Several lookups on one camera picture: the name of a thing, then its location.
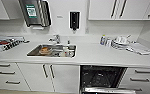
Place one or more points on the stainless steel dishwasher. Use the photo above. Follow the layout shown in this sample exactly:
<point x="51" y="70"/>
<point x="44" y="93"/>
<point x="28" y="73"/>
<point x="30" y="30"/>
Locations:
<point x="102" y="78"/>

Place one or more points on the small chrome sink knob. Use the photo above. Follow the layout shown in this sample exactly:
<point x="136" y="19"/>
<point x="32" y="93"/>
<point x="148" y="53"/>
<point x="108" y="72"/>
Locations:
<point x="68" y="42"/>

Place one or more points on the white mug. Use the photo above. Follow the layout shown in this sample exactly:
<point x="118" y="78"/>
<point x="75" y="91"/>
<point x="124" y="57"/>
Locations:
<point x="67" y="51"/>

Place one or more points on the steel sink basin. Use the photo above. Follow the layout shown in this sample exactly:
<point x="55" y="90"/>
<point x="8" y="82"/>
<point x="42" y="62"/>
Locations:
<point x="56" y="53"/>

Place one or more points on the chrome sink faucet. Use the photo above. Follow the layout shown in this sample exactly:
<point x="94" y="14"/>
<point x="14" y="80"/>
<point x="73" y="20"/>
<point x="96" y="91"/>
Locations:
<point x="56" y="39"/>

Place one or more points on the blue-label dish soap bottle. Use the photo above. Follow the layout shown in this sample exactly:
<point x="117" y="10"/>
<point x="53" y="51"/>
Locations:
<point x="103" y="40"/>

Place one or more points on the orange bowl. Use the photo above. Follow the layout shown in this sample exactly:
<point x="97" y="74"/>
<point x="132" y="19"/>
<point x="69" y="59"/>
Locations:
<point x="45" y="51"/>

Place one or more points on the white two-door base cabinet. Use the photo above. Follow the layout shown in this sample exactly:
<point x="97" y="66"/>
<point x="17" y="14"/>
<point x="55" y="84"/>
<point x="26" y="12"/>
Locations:
<point x="47" y="77"/>

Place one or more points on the stack of white plates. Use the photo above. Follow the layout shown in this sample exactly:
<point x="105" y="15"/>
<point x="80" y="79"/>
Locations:
<point x="120" y="43"/>

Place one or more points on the steel paper towel dispenser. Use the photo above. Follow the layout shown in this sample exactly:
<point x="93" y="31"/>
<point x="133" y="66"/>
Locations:
<point x="34" y="13"/>

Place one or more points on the dish drying rack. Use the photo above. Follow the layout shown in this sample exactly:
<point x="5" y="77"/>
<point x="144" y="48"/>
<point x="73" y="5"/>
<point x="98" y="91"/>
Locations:
<point x="7" y="44"/>

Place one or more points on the black wall soap dispenser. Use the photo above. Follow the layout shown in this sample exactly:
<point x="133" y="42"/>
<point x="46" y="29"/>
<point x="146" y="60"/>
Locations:
<point x="74" y="20"/>

